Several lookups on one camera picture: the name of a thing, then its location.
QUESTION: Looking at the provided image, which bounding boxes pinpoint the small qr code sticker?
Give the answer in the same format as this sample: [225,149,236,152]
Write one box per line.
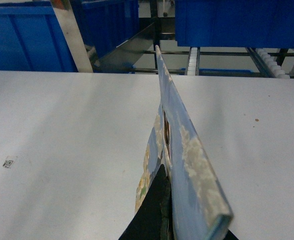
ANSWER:
[2,156,18,169]

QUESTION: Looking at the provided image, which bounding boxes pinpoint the stainless steel rack upright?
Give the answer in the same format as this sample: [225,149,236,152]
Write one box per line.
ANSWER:
[50,0,93,73]

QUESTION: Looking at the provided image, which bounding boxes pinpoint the floral gift bag light blue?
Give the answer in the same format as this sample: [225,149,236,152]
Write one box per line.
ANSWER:
[135,48,233,240]

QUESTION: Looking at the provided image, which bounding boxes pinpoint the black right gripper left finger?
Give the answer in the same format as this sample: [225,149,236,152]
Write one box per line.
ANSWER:
[119,164,172,240]

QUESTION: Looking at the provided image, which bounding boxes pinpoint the blue bin behind table left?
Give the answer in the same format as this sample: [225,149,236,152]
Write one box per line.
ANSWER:
[0,1,77,72]

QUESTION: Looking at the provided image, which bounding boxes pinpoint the blue bin behind table right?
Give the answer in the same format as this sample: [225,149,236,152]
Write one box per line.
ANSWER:
[175,0,294,49]

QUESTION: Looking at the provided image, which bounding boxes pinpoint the white table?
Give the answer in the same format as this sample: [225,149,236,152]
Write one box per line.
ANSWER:
[0,71,294,240]

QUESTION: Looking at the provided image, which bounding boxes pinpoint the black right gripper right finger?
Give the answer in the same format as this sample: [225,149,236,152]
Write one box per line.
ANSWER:
[224,230,239,240]

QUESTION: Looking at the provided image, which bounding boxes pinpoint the blue bin behind table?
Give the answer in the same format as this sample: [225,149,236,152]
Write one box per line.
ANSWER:
[0,1,77,72]
[175,0,294,49]

